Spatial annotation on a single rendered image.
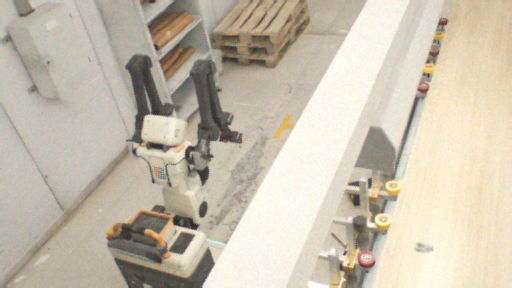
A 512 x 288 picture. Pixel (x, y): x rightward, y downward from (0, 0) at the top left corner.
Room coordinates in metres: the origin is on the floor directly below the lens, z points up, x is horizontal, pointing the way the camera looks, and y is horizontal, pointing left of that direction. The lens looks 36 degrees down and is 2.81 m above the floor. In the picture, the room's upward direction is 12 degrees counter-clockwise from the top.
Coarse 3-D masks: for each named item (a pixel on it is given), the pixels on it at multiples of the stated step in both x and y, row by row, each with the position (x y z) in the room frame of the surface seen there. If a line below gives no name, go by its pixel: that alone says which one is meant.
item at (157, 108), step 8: (152, 64) 2.55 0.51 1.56; (144, 72) 2.54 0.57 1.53; (144, 80) 2.55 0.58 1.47; (152, 80) 2.56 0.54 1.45; (152, 88) 2.55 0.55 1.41; (152, 96) 2.54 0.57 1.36; (152, 104) 2.55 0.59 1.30; (160, 104) 2.56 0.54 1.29; (152, 112) 2.56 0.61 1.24; (160, 112) 2.54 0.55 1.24
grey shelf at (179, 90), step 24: (96, 0) 4.20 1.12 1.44; (120, 0) 4.07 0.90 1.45; (168, 0) 4.37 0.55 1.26; (192, 0) 4.79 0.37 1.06; (120, 24) 4.12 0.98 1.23; (144, 24) 3.99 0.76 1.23; (192, 24) 4.59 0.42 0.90; (120, 48) 4.17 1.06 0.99; (144, 48) 4.03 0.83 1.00; (168, 48) 4.18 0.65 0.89; (216, 72) 4.74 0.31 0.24; (168, 96) 4.00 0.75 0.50; (192, 96) 4.52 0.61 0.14
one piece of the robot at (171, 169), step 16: (144, 144) 2.25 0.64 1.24; (144, 160) 2.18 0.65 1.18; (160, 160) 2.13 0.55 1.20; (176, 160) 2.08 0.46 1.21; (160, 176) 2.13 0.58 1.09; (176, 176) 2.12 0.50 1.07; (176, 192) 2.15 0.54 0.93; (192, 192) 2.16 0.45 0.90; (176, 208) 2.18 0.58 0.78; (192, 208) 2.12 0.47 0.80; (208, 208) 2.22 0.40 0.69
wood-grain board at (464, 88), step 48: (480, 0) 3.81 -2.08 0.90; (480, 48) 3.05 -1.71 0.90; (432, 96) 2.60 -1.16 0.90; (480, 96) 2.49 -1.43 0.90; (432, 144) 2.14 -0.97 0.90; (480, 144) 2.05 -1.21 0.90; (432, 192) 1.77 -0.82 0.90; (480, 192) 1.70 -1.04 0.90; (432, 240) 1.48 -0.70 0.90; (480, 240) 1.42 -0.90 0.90
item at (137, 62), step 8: (136, 56) 2.56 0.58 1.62; (144, 56) 2.54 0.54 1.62; (128, 64) 2.51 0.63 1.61; (136, 64) 2.49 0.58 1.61; (144, 64) 2.53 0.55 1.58; (136, 72) 2.47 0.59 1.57; (136, 80) 2.47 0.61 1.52; (136, 88) 2.46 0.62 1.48; (144, 88) 2.49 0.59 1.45; (136, 96) 2.46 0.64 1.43; (144, 96) 2.47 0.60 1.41; (136, 104) 2.46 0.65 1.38; (144, 104) 2.45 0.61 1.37; (144, 112) 2.43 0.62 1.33; (136, 120) 2.46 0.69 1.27
